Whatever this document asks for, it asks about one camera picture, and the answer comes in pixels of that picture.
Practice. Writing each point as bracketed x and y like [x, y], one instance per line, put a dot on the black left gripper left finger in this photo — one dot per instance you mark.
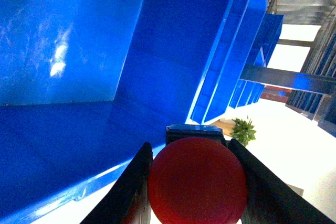
[127, 200]

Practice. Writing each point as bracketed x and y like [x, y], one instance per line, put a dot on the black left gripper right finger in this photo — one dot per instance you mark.
[270, 200]

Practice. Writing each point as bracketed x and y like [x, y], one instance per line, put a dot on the red mushroom push button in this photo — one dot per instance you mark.
[195, 178]

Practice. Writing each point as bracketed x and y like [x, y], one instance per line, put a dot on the green potted plant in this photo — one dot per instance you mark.
[243, 131]

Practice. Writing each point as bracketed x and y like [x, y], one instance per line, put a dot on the blue target upper bin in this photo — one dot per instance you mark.
[84, 83]

